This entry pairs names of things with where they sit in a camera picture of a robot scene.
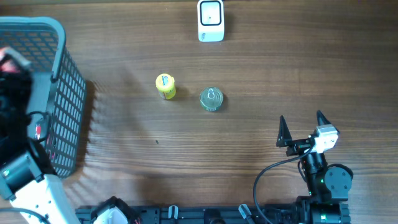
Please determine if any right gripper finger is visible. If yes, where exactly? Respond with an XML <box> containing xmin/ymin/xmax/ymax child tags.
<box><xmin>276</xmin><ymin>115</ymin><xmax>293</xmax><ymax>147</ymax></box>
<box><xmin>317</xmin><ymin>110</ymin><xmax>331</xmax><ymax>126</ymax></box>

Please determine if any black snack bag orange sticker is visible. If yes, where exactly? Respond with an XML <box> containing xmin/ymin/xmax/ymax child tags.
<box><xmin>34</xmin><ymin>123</ymin><xmax>47</xmax><ymax>141</ymax></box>

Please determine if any round metal tin can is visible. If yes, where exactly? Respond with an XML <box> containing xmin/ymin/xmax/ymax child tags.
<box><xmin>200</xmin><ymin>87</ymin><xmax>224</xmax><ymax>111</ymax></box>

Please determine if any yellow plastic jar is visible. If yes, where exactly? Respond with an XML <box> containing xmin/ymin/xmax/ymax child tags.
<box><xmin>155</xmin><ymin>73</ymin><xmax>177</xmax><ymax>100</ymax></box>

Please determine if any red tissue packet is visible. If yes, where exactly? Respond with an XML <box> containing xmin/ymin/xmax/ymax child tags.
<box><xmin>1</xmin><ymin>47</ymin><xmax>21</xmax><ymax>73</ymax></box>

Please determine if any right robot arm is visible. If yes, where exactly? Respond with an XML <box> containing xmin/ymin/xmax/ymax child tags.
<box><xmin>276</xmin><ymin>111</ymin><xmax>353</xmax><ymax>223</ymax></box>

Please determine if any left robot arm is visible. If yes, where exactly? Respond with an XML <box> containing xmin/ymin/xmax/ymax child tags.
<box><xmin>1</xmin><ymin>69</ymin><xmax>81</xmax><ymax>223</ymax></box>

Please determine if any white barcode scanner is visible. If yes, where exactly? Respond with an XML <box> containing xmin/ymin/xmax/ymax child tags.
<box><xmin>197</xmin><ymin>0</ymin><xmax>224</xmax><ymax>42</ymax></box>

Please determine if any grey plastic mesh basket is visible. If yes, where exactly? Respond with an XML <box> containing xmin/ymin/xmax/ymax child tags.
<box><xmin>1</xmin><ymin>17</ymin><xmax>86</xmax><ymax>179</ymax></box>

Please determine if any black right camera cable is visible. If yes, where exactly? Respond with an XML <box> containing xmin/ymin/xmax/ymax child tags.
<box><xmin>252</xmin><ymin>144</ymin><xmax>315</xmax><ymax>224</ymax></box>

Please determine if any black camera cable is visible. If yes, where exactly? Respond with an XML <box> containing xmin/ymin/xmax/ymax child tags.
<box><xmin>0</xmin><ymin>207</ymin><xmax>50</xmax><ymax>224</ymax></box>
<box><xmin>252</xmin><ymin>144</ymin><xmax>315</xmax><ymax>224</ymax></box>

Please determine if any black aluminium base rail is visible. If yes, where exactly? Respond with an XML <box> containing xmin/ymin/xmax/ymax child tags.
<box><xmin>74</xmin><ymin>203</ymin><xmax>351</xmax><ymax>224</ymax></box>

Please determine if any black left camera cable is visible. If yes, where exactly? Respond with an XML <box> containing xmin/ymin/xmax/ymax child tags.
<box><xmin>0</xmin><ymin>207</ymin><xmax>50</xmax><ymax>224</ymax></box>

